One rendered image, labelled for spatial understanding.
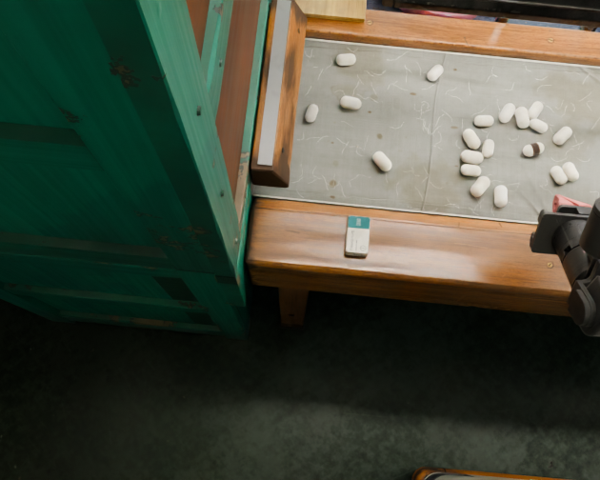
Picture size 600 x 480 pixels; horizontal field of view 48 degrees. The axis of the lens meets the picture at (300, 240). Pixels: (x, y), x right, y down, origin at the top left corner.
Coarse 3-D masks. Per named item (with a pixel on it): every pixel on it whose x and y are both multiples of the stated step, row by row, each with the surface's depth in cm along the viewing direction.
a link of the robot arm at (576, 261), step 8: (576, 248) 87; (568, 256) 87; (576, 256) 86; (584, 256) 85; (592, 256) 82; (568, 264) 86; (576, 264) 85; (584, 264) 84; (592, 264) 82; (568, 272) 86; (576, 272) 84; (584, 272) 83
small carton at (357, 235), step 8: (352, 216) 107; (360, 216) 107; (352, 224) 106; (360, 224) 106; (368, 224) 106; (352, 232) 106; (360, 232) 106; (368, 232) 106; (352, 240) 106; (360, 240) 106; (368, 240) 106; (352, 248) 105; (360, 248) 105; (368, 248) 105
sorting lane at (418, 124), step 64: (320, 64) 118; (384, 64) 118; (448, 64) 119; (512, 64) 119; (320, 128) 115; (384, 128) 115; (448, 128) 116; (512, 128) 116; (576, 128) 116; (256, 192) 112; (320, 192) 112; (384, 192) 112; (448, 192) 113; (512, 192) 113; (576, 192) 113
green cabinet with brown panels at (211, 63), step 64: (0, 0) 35; (64, 0) 35; (128, 0) 33; (192, 0) 53; (256, 0) 100; (0, 64) 45; (64, 64) 41; (128, 64) 40; (192, 64) 49; (256, 64) 103; (0, 128) 55; (64, 128) 55; (128, 128) 50; (192, 128) 52; (0, 192) 74; (64, 192) 72; (128, 192) 65; (192, 192) 62; (64, 256) 97; (128, 256) 93; (192, 256) 89
